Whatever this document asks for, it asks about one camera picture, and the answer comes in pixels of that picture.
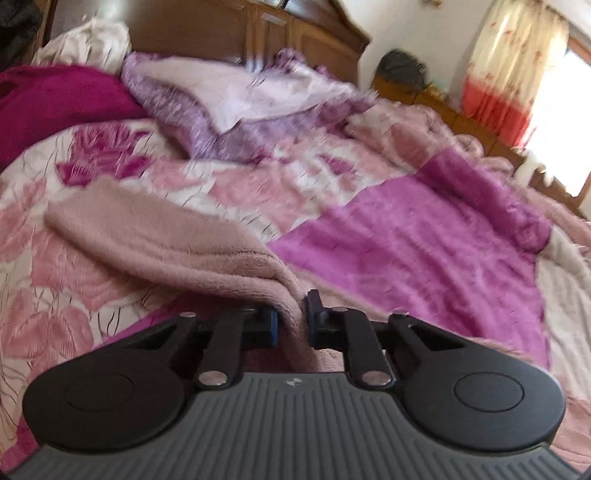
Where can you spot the dusty pink bedspread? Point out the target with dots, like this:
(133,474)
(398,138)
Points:
(565,295)

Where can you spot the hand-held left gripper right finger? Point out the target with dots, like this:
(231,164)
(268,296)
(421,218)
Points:
(312,323)

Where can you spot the dark cloth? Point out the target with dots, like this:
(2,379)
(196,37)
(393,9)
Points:
(16,27)

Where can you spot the floral pink purple quilt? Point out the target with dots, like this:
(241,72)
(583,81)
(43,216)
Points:
(397,240)

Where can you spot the floral cream red curtain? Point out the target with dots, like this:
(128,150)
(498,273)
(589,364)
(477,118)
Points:
(508,60)

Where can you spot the dark bag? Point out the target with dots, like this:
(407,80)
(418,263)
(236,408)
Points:
(400,69)

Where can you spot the white crumpled cloth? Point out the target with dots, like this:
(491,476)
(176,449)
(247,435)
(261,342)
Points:
(87,44)

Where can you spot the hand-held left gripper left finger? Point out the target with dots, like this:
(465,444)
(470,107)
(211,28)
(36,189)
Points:
(272,325)

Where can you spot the bright window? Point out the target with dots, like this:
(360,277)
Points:
(563,115)

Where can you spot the pink fuzzy knit sweater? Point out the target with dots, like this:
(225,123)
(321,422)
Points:
(194,249)

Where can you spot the purple ruffled bedcover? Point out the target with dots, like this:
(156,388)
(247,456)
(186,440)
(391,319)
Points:
(207,134)

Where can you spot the magenta blanket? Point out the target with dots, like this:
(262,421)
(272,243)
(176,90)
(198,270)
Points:
(51,101)

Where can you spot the wooden headboard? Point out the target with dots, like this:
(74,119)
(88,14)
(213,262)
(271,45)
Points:
(221,27)

